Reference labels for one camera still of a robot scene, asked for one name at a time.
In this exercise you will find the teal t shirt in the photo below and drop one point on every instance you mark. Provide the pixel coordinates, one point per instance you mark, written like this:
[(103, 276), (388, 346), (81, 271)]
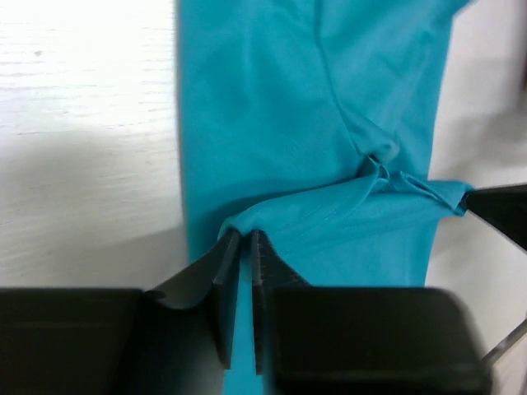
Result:
[(313, 121)]

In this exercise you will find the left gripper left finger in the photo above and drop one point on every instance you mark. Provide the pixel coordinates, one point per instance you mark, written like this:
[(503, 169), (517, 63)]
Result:
[(173, 339)]

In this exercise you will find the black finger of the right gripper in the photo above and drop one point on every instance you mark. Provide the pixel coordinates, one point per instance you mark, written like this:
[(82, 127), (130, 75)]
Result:
[(503, 208)]

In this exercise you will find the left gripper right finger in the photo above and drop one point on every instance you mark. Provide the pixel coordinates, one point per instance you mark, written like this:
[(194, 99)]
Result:
[(359, 340)]

